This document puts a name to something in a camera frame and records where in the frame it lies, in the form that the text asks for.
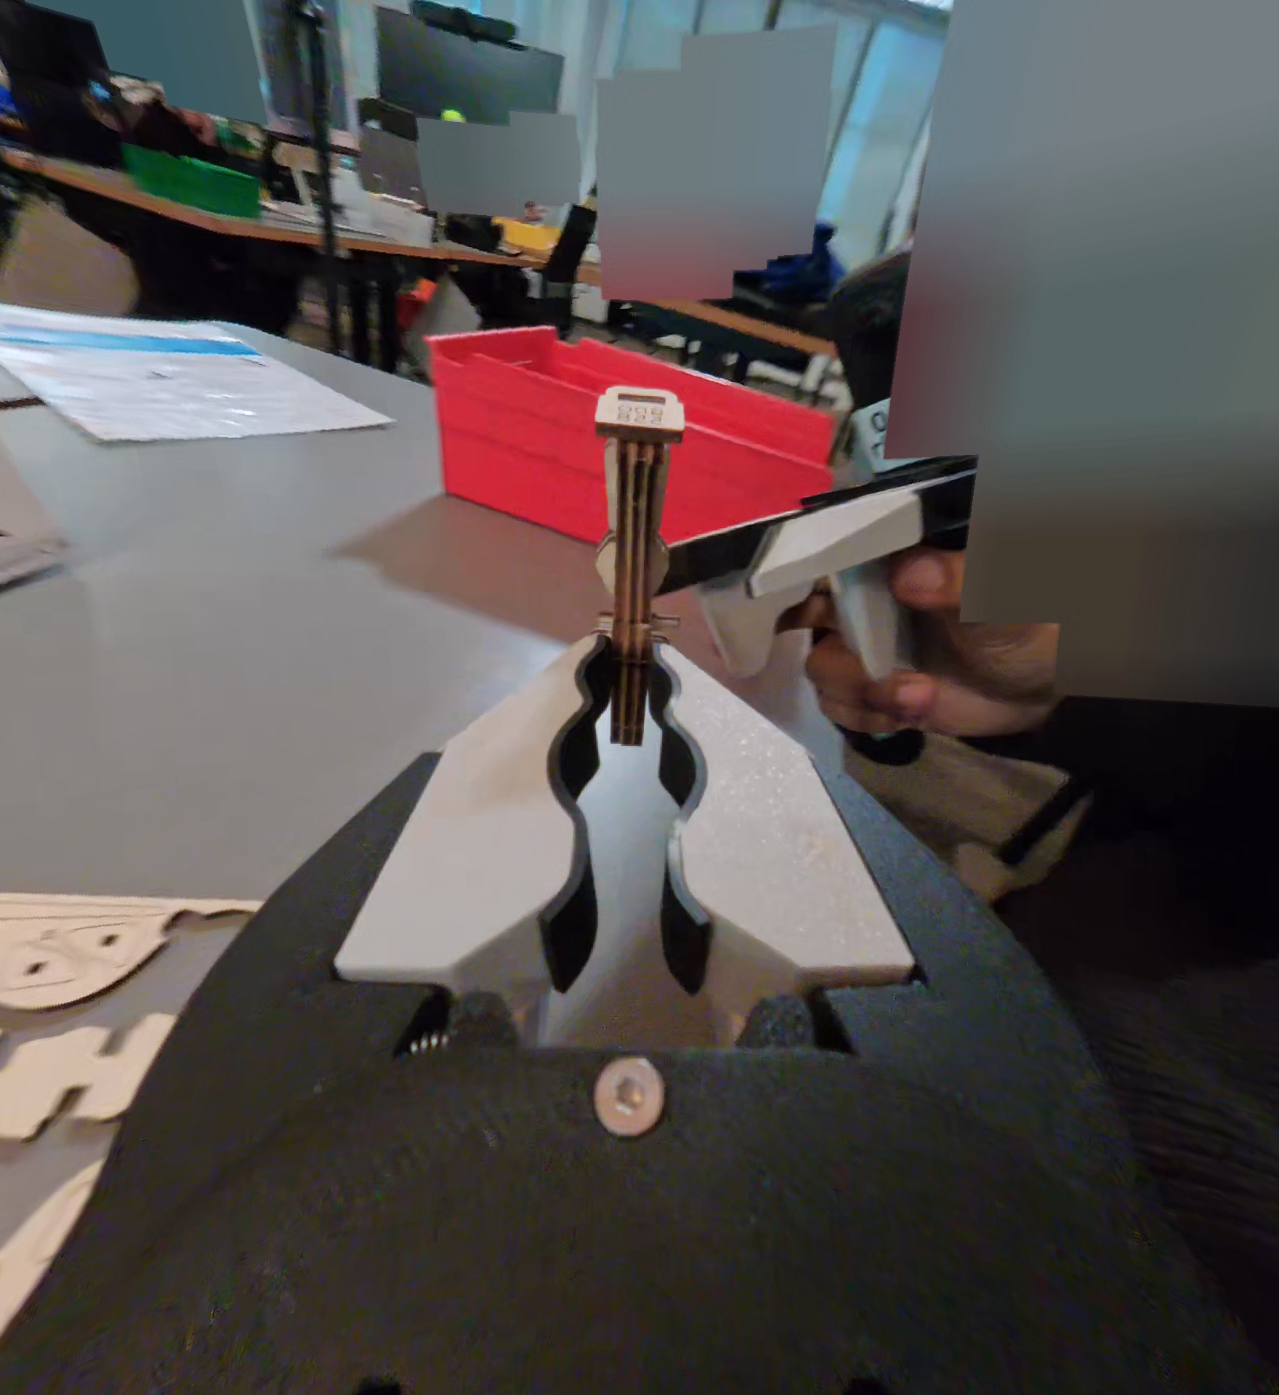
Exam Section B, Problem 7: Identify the layered wooden model part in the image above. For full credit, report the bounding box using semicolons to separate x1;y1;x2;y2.
591;387;691;747

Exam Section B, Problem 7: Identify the green plastic bin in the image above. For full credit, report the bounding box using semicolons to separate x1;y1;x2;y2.
121;142;266;220

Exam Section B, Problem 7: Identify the long wooden table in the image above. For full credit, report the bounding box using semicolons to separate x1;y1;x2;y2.
0;142;842;360

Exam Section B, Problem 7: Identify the black computer monitor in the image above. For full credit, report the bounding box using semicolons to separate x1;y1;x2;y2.
375;4;565;127

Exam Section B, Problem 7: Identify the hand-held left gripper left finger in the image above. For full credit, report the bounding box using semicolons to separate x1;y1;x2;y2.
332;634;610;1049

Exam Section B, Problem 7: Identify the white printed paper sheet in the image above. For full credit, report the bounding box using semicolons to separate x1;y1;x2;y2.
0;303;397;444

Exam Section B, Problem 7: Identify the grey desk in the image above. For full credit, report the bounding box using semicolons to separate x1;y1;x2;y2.
0;316;848;1374

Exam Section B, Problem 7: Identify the laser-cut wooden sheet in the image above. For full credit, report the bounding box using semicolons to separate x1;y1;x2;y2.
0;891;266;1364

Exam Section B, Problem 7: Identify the blue jacket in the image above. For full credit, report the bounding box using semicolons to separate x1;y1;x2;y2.
758;222;854;306

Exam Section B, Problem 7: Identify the red plastic bin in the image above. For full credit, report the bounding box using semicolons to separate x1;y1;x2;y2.
424;326;848;546

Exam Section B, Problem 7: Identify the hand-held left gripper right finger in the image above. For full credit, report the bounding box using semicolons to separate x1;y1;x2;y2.
644;637;920;1049

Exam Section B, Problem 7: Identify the person's right hand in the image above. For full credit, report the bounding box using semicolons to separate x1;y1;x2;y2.
786;549;1062;738

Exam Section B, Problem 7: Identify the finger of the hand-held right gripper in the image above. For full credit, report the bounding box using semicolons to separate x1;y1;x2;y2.
654;455;980;599

